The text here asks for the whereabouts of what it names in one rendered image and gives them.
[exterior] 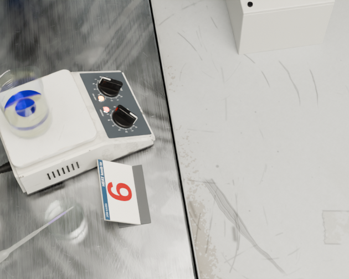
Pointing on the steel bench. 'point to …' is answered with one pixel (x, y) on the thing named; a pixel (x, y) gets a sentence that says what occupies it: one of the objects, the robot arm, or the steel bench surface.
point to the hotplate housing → (92, 150)
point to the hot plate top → (58, 133)
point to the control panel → (88, 78)
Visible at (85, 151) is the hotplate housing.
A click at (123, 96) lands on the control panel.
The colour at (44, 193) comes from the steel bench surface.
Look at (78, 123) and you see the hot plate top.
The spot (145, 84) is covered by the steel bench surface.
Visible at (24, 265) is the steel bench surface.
